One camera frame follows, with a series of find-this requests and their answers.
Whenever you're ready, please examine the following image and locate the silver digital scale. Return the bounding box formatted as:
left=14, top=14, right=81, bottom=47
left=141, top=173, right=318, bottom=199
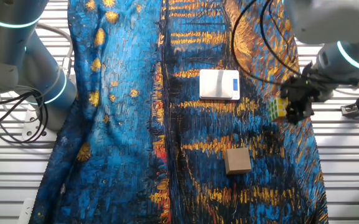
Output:
left=199, top=68, right=241, bottom=101

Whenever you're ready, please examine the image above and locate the grey hose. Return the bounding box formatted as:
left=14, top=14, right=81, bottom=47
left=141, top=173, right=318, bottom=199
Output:
left=35, top=23, right=75, bottom=77

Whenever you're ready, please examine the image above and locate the blue starry night painted cloth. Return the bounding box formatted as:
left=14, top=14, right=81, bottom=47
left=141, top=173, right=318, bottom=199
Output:
left=29, top=0, right=329, bottom=224

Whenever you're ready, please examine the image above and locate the white plastic piece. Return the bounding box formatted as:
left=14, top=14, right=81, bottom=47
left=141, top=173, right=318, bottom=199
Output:
left=17, top=198, right=35, bottom=224

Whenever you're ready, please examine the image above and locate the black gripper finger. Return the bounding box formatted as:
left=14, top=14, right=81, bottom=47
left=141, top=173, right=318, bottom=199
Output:
left=293, top=107, right=312, bottom=125
left=286, top=101, right=296, bottom=122

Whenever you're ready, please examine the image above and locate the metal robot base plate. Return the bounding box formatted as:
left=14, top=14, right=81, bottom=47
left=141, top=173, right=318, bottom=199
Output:
left=22, top=107, right=58, bottom=142

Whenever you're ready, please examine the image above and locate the black base cable loop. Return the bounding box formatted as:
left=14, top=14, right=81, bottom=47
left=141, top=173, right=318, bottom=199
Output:
left=0, top=90, right=50, bottom=144

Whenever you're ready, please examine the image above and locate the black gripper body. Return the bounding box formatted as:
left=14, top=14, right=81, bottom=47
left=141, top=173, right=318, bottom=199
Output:
left=289, top=73, right=317, bottom=110

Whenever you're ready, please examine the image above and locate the large wooden cube block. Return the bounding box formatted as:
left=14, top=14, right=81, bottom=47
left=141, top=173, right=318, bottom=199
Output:
left=224, top=147, right=252, bottom=175

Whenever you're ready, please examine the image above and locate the Rubik's cube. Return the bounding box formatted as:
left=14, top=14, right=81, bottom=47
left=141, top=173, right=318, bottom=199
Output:
left=268, top=97, right=290, bottom=123

